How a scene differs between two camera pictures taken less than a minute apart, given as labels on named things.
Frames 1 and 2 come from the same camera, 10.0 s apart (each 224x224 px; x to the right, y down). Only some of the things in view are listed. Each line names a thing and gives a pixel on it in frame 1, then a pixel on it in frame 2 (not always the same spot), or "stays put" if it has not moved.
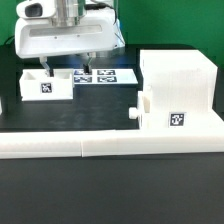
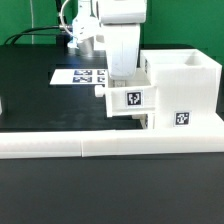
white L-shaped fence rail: (116, 142) stays put
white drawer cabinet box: (183, 88) stays put
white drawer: (37, 85) → (129, 97)
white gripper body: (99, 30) → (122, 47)
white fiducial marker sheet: (105, 76) stays put
